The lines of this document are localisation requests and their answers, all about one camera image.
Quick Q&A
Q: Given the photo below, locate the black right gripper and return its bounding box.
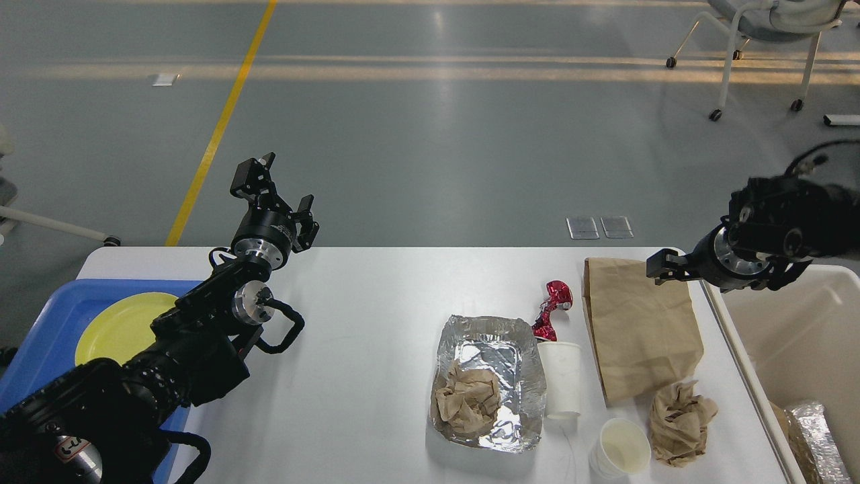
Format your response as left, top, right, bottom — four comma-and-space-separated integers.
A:
647, 226, 772, 293

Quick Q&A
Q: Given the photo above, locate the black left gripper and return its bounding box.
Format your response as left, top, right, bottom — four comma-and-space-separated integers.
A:
230, 153, 320, 270

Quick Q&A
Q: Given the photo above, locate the yellow plate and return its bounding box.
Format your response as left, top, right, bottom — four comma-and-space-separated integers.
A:
74, 292, 177, 365

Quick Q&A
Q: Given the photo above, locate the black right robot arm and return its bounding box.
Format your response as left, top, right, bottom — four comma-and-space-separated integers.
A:
646, 140, 859, 293

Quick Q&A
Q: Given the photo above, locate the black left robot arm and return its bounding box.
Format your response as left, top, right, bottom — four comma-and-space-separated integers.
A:
2, 153, 319, 483

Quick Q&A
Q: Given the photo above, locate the floor outlet plate right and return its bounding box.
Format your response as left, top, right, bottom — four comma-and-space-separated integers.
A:
600, 216, 635, 239

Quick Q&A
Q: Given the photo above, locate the floor outlet plate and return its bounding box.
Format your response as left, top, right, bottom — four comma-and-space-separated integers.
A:
566, 216, 600, 240
148, 73, 181, 87
600, 216, 635, 239

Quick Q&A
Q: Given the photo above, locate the brown paper bag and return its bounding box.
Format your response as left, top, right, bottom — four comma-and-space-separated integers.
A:
583, 257, 704, 404

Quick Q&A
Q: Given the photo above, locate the red snack wrapper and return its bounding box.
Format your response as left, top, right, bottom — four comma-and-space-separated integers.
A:
531, 280, 572, 342

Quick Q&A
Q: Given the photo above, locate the clear plastic cup lying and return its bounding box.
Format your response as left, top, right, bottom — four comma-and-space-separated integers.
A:
537, 341, 583, 420

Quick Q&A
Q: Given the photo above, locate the crumpled brown paper right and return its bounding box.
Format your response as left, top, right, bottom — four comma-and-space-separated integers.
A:
649, 380, 719, 468

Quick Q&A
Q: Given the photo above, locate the white plastic bin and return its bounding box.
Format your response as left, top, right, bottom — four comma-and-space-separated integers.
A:
698, 266, 859, 483

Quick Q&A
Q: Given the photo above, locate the floor outlet plate left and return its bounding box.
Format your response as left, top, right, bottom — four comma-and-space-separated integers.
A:
148, 73, 181, 87

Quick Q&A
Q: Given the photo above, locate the aluminium foil tray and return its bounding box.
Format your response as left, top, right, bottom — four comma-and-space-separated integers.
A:
428, 315, 547, 454

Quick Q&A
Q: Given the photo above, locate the white paper cup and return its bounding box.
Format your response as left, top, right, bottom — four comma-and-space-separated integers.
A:
589, 417, 652, 480

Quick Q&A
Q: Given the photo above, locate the foil item in bin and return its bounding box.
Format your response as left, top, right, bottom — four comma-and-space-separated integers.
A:
783, 401, 854, 483

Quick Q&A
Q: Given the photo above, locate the white object far right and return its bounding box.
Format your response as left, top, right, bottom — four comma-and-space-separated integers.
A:
822, 114, 860, 128

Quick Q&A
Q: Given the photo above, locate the crumpled brown paper ball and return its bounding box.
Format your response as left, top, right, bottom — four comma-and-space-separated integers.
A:
433, 361, 501, 437

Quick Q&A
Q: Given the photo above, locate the grey office chair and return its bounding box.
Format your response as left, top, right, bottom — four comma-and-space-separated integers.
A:
664, 1, 847, 122

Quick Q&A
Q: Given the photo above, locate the white chair base left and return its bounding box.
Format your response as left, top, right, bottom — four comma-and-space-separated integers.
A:
1, 177, 121, 246

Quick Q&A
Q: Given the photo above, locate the blue plastic tray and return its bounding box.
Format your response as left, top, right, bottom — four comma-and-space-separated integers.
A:
2, 279, 212, 483

